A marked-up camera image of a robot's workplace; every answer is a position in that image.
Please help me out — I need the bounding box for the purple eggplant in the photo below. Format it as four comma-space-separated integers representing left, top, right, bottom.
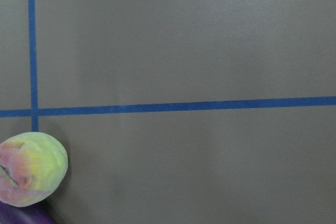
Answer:
1, 201, 57, 224

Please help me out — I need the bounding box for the yellow pink peach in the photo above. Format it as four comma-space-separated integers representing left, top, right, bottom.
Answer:
1, 132, 68, 207

